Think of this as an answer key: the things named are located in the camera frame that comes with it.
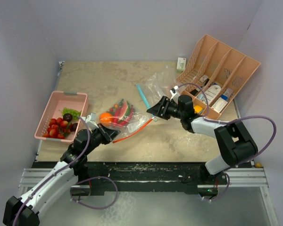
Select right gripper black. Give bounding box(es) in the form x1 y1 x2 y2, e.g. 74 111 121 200
147 96 184 120

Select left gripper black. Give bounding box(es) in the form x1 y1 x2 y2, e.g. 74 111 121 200
84 122 119 155

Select zip bag with fake fruit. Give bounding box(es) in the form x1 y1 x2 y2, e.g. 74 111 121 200
136 66 181 109

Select zip bag with orange watermelon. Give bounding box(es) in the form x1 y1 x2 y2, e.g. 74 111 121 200
99 99 155 143

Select green fake grape bunch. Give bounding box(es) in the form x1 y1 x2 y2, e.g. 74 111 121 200
60 107 81 117

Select dark purple fake plum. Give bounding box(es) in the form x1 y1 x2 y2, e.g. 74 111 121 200
63 113 73 122

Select pink plastic basket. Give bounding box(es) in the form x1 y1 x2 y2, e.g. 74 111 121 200
34 91 89 143

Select red fake strawberry bunch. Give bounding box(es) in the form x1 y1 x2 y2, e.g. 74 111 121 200
42 117 73 139

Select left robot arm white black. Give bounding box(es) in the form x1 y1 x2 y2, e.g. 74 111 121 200
3 124 120 226

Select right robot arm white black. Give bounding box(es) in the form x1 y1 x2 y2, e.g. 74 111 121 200
147 95 258 184

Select yellow tape measure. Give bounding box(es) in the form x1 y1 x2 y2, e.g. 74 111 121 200
193 105 203 115

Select small white green box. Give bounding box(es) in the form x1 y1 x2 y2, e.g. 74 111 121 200
176 57 186 72

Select white medicine box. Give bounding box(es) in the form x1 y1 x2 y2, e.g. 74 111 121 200
212 97 228 113

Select orange desk organizer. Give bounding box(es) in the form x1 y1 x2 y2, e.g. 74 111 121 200
177 34 261 120

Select small yellow ball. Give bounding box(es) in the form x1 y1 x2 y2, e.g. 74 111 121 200
255 162 262 168

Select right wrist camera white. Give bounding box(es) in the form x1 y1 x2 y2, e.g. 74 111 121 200
170 86 180 102

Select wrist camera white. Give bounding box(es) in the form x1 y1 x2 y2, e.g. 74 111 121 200
170 86 180 102
81 113 98 130

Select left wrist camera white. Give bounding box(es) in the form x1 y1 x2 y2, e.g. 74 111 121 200
81 113 98 130

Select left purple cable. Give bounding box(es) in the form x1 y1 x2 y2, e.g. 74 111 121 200
11 115 118 226

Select purple cable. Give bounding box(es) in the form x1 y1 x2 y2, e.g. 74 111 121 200
176 82 277 169
11 115 118 226

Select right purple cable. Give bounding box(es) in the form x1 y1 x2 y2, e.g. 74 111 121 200
176 82 277 169

